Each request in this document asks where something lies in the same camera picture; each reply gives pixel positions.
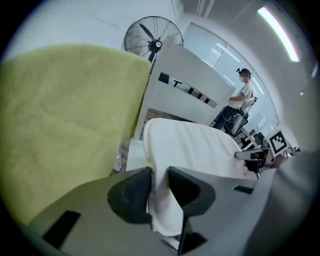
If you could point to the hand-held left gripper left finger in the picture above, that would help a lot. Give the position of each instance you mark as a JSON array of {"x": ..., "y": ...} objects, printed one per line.
[{"x": 130, "y": 197}]

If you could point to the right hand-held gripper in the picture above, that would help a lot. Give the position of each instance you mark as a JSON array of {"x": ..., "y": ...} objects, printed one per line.
[{"x": 277, "y": 145}]

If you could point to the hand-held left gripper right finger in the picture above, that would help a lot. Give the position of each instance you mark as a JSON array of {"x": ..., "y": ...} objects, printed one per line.
[{"x": 190, "y": 190}]

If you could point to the white cushion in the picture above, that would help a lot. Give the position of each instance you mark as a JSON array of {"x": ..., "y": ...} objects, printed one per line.
[{"x": 190, "y": 147}]

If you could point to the yellow-green fabric chair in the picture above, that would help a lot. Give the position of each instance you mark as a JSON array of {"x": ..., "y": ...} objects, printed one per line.
[{"x": 62, "y": 125}]

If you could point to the black office chair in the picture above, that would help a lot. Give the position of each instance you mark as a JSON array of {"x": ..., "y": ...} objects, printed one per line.
[{"x": 257, "y": 140}]

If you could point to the grey office chair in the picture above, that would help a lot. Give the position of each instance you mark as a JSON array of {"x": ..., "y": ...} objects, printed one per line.
[{"x": 237, "y": 122}]

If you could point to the white partition panel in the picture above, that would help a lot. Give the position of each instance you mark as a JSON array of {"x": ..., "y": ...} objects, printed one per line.
[{"x": 185, "y": 82}]

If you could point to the long ceiling light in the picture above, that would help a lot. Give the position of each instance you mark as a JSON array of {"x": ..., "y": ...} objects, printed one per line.
[{"x": 278, "y": 33}]

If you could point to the black standing fan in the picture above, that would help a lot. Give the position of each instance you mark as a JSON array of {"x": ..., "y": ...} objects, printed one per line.
[{"x": 150, "y": 40}]

